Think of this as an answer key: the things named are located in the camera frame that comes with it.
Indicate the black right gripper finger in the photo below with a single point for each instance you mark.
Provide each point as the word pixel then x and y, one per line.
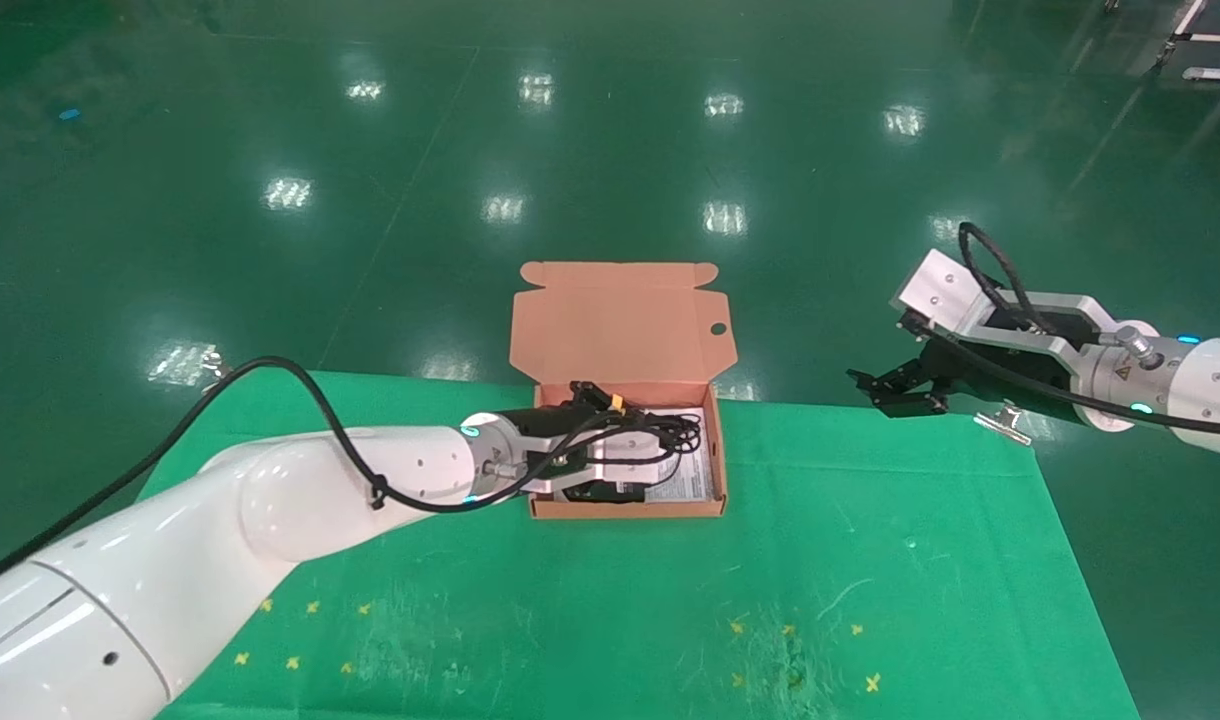
pixel 885 382
pixel 915 403

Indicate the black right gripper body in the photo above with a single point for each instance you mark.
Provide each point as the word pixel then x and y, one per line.
pixel 1010 350

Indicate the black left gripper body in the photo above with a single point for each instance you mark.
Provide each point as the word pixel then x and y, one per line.
pixel 550 425

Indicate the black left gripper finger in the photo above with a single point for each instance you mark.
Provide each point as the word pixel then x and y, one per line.
pixel 588 495
pixel 632 494

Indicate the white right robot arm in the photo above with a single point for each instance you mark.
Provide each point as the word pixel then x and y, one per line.
pixel 1200 395

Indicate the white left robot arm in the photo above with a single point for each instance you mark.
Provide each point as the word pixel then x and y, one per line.
pixel 220 540

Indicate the orange cardboard box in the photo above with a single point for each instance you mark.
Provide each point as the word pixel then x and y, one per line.
pixel 620 335

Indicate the silver metal clamp clip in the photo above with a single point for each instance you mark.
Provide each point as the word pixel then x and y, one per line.
pixel 1006 421
pixel 216 368

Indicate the green table mat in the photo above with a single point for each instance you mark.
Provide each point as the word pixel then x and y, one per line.
pixel 620 600

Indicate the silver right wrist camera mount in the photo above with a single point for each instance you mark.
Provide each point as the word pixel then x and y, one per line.
pixel 945 295

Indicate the white metal frame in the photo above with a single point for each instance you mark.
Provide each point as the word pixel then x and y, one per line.
pixel 1210 40

